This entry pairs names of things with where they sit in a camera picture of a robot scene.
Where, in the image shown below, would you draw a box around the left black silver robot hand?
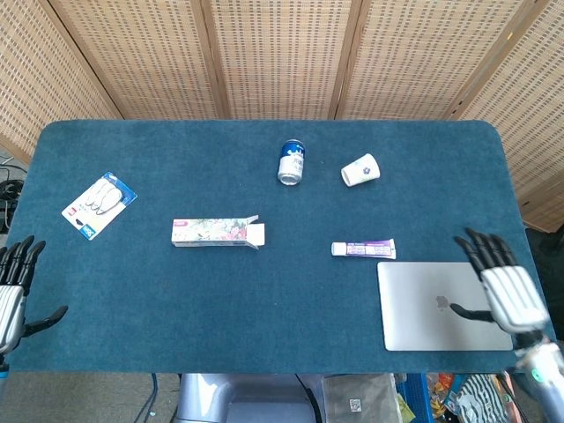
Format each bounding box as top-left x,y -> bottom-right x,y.
0,234 -> 70,355

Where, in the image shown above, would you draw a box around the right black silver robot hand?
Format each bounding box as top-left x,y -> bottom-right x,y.
449,227 -> 552,335

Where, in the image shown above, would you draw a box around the white purple toothpaste tube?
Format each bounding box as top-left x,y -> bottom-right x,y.
330,239 -> 397,261

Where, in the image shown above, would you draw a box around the floral toothpaste carton box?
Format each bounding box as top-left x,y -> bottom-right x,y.
171,214 -> 267,250

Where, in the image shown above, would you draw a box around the white paper cup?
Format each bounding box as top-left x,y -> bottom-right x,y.
340,152 -> 381,188

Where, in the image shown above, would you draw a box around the silver laptop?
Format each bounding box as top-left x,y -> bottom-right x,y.
376,261 -> 515,353

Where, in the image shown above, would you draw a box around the black white striped bag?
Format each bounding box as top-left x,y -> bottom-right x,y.
456,374 -> 515,423

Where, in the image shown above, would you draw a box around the colourful snack packages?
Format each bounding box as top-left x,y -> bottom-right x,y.
425,373 -> 464,418

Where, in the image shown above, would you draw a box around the blister pack of hooks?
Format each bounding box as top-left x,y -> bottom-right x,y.
61,171 -> 138,241

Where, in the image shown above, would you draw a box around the grey bag with QR label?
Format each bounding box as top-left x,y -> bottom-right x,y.
320,374 -> 403,423

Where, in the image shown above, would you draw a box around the teal table mat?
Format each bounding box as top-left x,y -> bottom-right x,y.
2,119 -> 555,375

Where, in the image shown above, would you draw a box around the grey robot torso base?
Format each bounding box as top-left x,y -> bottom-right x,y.
175,373 -> 327,423

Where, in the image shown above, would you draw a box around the blue white drink can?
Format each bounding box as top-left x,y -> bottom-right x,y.
277,138 -> 308,186

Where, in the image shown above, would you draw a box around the bamboo folding screen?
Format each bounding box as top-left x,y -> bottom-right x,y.
0,0 -> 564,234

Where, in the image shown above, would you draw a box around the black floor cable bundle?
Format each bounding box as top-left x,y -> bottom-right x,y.
0,153 -> 28,234

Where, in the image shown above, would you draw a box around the blue metal frame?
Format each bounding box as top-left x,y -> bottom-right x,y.
395,373 -> 435,423

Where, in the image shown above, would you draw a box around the blue cable under table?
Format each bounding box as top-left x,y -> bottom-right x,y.
134,373 -> 160,423

